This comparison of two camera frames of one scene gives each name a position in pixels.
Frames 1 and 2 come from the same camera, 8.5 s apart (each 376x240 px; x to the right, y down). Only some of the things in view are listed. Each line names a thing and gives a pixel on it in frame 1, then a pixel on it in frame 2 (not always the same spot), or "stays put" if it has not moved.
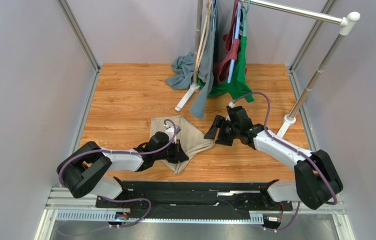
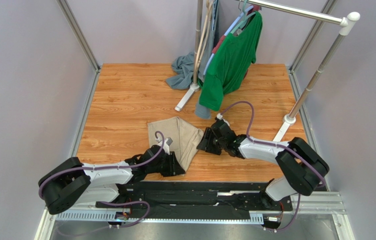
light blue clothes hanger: [237, 21] -> [237, 21]
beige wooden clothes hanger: [204, 35] stays put
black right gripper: [225, 132] -> [212, 141]
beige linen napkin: [191, 139] stays put
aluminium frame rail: [63, 205] stays put
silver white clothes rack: [346, 21] stays put
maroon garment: [231, 45] -> [254, 7]
